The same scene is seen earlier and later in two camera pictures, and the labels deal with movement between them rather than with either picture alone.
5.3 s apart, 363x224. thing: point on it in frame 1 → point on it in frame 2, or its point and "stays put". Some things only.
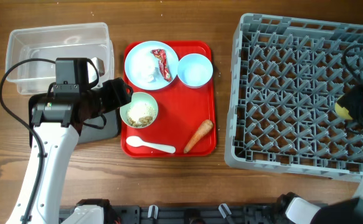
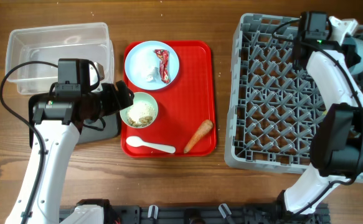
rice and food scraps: [141, 115] stays put
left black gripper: [119, 94] stays put
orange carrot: [205, 127] stays put
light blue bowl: [195, 70] → [362, 50]
